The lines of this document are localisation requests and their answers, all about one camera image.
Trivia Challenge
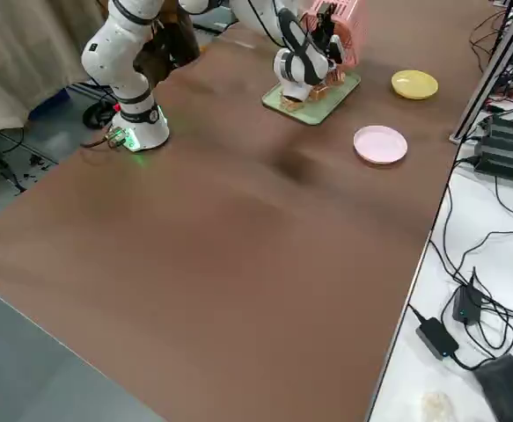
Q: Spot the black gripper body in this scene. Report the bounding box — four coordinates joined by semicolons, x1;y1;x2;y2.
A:
311;24;334;50

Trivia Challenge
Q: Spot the small pink slotted basket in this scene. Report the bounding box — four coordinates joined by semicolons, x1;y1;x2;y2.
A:
300;0;368;68

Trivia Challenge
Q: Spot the green rectangular tray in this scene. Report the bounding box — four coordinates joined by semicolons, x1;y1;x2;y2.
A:
261;69;362;127

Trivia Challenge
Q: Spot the yellow round plate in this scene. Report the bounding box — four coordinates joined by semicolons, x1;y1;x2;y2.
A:
391;69;439;101

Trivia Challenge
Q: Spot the white round plate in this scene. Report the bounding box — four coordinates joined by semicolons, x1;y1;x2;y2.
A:
353;125;408;166

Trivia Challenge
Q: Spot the black power supply brick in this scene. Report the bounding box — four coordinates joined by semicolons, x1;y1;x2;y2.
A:
480;114;513;149
473;135;513;177

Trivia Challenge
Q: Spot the white desk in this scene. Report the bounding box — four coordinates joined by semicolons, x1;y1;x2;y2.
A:
365;0;513;422

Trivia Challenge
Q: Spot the beige curtain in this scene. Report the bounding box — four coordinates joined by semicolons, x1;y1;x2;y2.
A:
0;0;110;144

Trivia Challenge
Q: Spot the small black power adapter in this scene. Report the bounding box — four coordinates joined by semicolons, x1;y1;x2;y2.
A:
452;266;484;326

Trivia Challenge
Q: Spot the flat black power adapter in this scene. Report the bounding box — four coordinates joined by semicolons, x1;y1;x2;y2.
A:
415;316;461;362

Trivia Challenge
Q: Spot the dark grey pouch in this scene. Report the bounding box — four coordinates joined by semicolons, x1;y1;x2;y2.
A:
473;353;513;422

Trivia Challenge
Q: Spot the aluminium camera post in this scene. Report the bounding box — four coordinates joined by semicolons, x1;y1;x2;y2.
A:
448;0;513;145

